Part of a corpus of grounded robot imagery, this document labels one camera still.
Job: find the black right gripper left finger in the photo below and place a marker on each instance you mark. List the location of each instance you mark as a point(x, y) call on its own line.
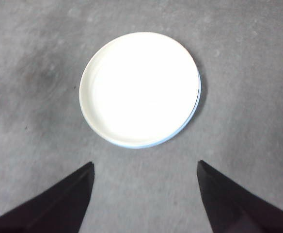
point(54, 206)

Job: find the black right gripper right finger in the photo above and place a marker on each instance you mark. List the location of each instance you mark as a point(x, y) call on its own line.
point(238, 208)

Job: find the blue round plate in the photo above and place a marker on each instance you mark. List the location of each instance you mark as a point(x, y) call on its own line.
point(194, 110)

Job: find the white round plate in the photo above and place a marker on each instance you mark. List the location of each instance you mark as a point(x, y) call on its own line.
point(139, 89)

